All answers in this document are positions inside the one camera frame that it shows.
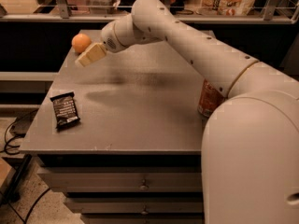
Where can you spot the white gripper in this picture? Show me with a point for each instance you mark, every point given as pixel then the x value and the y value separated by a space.
pixel 108 38

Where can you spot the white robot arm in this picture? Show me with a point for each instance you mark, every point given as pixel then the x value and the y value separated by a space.
pixel 250 146

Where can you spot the orange fruit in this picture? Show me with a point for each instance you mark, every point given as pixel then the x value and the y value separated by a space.
pixel 80 42

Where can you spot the metal railing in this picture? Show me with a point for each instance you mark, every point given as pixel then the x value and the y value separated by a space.
pixel 192 11

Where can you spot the black snack bar wrapper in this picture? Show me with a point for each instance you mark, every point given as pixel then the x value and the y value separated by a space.
pixel 65 110

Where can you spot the grey drawer cabinet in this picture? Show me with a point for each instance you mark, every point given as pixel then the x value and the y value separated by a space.
pixel 137 108

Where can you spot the grey box on floor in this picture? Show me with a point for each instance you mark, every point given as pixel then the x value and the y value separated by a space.
pixel 22 124

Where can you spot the orange soda can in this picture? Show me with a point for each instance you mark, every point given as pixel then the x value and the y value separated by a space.
pixel 209 99

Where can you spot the top cabinet drawer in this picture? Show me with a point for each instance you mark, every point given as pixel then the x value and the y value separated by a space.
pixel 121 179

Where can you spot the cabinet drawer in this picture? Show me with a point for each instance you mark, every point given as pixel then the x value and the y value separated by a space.
pixel 121 179
pixel 141 205
pixel 138 219

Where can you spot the middle cabinet drawer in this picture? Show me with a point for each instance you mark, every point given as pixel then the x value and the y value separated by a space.
pixel 141 205

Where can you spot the bottom cabinet drawer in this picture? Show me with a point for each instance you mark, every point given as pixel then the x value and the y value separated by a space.
pixel 138 219

